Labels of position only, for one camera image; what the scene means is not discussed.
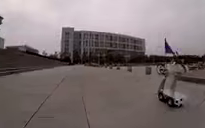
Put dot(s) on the grey stone bollard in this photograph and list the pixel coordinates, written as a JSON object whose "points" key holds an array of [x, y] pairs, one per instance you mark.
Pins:
{"points": [[129, 69], [148, 70], [118, 67]]}

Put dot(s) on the large pale grid-windowed building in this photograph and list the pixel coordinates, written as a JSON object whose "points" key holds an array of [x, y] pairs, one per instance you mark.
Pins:
{"points": [[100, 41]]}

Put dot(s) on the grey paved plaza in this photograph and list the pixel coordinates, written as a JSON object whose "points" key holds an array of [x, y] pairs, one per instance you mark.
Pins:
{"points": [[110, 100]]}

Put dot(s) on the small white robot with flag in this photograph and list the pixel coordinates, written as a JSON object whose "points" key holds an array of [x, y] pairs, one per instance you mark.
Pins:
{"points": [[171, 95]]}

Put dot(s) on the low grey building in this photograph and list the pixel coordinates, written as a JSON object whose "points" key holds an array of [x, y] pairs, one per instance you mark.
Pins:
{"points": [[21, 49]]}

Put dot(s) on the row of dark trees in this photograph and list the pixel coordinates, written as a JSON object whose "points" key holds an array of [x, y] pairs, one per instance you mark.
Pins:
{"points": [[190, 58]]}

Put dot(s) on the wide grey stairs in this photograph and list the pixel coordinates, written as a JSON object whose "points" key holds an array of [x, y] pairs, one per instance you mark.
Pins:
{"points": [[13, 63]]}

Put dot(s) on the raised paved ledge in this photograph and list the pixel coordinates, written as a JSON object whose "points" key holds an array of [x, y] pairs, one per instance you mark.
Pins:
{"points": [[198, 79]]}

